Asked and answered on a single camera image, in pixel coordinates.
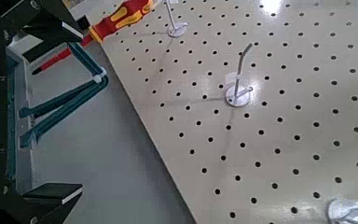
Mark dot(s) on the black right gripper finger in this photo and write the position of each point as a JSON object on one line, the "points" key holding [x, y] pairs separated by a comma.
{"points": [[51, 202], [52, 21]]}

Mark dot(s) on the white pegboard hook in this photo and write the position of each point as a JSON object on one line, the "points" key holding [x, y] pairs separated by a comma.
{"points": [[237, 98], [176, 30], [341, 211]]}

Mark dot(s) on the white perforated pegboard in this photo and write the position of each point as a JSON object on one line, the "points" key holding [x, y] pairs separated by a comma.
{"points": [[276, 124]]}

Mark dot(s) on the red yellow screwdriver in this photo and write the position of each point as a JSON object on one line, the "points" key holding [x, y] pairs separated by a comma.
{"points": [[121, 17]]}

